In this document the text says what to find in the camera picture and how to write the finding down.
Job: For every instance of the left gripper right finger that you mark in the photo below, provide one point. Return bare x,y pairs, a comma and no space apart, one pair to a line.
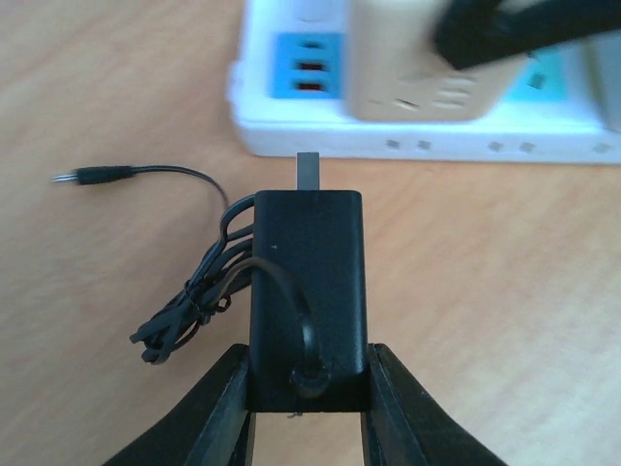
404,424

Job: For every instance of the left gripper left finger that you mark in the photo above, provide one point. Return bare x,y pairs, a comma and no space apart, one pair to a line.
210,425

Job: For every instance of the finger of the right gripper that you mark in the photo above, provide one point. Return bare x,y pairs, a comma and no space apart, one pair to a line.
472,33

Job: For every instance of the beige cube plug adapter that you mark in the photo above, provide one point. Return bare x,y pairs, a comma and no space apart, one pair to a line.
392,72

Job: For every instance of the white power strip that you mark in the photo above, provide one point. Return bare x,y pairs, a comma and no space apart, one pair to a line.
286,92

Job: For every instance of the black power adapter with cable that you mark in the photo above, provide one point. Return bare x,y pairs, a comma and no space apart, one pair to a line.
300,253

